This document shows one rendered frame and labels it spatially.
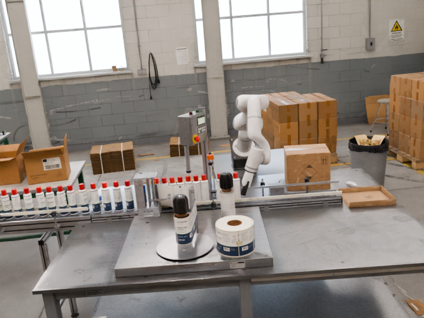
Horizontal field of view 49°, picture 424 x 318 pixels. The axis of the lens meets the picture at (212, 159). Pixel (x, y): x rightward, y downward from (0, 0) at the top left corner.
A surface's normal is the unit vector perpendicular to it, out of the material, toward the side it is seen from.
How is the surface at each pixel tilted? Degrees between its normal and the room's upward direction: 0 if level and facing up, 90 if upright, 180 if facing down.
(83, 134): 90
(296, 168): 90
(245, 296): 90
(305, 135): 91
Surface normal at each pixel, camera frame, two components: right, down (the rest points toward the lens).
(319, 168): -0.08, 0.29
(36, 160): 0.21, 0.29
